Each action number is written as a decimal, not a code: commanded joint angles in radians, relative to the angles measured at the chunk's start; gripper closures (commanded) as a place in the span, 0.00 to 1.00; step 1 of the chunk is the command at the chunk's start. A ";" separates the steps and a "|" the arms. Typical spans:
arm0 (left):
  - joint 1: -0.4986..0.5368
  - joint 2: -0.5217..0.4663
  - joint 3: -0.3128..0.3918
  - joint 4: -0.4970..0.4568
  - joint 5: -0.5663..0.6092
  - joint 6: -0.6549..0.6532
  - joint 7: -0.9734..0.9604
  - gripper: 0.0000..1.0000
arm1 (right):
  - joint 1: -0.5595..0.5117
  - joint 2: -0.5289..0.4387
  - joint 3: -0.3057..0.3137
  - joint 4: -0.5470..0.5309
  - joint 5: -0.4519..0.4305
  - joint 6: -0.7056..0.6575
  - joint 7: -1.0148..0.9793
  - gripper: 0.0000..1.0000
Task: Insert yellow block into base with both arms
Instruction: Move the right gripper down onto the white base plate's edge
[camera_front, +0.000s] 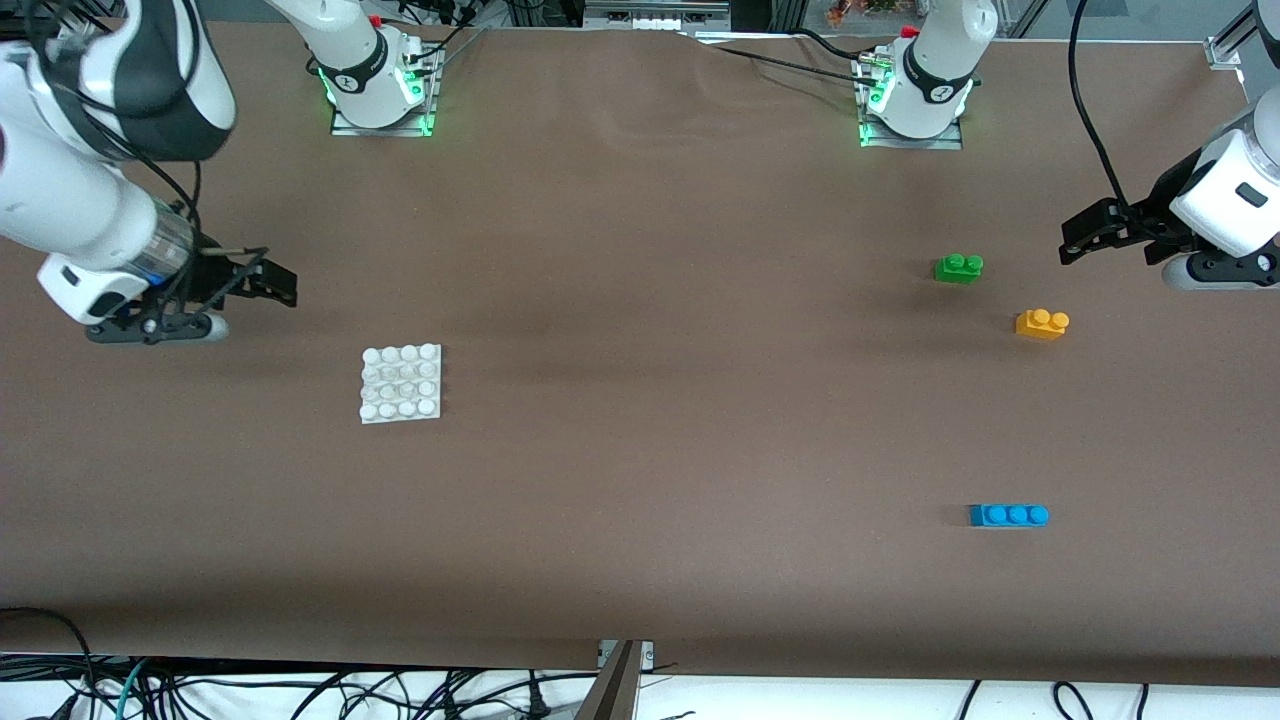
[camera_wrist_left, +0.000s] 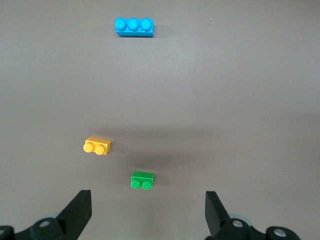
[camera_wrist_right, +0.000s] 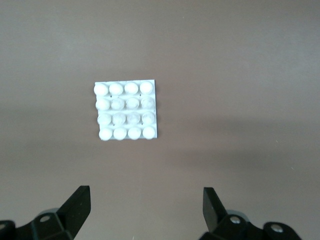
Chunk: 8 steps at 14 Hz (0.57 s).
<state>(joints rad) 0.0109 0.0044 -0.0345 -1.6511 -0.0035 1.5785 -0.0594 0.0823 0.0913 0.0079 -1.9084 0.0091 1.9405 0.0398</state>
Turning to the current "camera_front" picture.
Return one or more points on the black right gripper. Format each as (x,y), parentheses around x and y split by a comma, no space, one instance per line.
(213,275)

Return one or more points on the blue three-stud block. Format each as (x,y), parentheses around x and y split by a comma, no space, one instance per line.
(1005,516)

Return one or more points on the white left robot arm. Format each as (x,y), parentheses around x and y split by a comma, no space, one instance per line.
(940,70)

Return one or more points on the small metal bracket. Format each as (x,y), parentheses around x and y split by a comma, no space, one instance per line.
(648,655)

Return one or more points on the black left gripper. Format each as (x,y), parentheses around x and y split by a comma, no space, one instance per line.
(1150,216)

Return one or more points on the white studded base plate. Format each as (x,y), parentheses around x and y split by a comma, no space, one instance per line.
(400,385)

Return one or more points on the aluminium frame post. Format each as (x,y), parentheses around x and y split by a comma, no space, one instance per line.
(1225,50)

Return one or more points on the orange background object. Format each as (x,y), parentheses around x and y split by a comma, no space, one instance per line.
(860,10)

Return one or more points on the green two-stud block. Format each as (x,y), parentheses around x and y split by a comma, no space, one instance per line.
(958,272)

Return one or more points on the yellow two-stud block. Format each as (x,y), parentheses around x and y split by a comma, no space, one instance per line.
(1040,328)

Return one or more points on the grey metal post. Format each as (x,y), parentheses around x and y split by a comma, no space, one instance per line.
(615,690)

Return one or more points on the brown table cover sheet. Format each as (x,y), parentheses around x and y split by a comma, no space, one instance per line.
(700,500)

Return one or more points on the white slotted rail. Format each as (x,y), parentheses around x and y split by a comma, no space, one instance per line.
(650,20)

